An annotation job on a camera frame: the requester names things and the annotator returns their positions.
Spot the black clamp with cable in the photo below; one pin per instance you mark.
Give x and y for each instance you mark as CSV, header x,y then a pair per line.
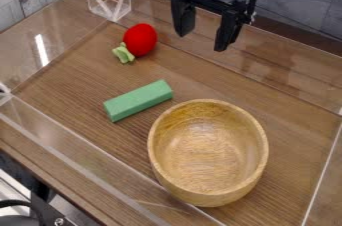
x,y
28,209

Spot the clear acrylic tray wall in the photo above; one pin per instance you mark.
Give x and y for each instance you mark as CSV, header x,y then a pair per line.
x,y
61,72

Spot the red toy fruit green stem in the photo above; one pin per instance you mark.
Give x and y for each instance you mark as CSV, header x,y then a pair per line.
x,y
139,41

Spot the clear acrylic corner bracket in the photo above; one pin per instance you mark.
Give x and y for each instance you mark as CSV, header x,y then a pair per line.
x,y
109,9

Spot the wooden bowl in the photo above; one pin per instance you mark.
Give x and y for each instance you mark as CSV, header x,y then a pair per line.
x,y
208,151

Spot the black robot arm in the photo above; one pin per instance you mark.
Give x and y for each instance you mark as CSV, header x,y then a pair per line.
x,y
235,12

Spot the green rectangular block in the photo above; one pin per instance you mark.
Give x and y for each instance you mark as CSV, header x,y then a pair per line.
x,y
137,100

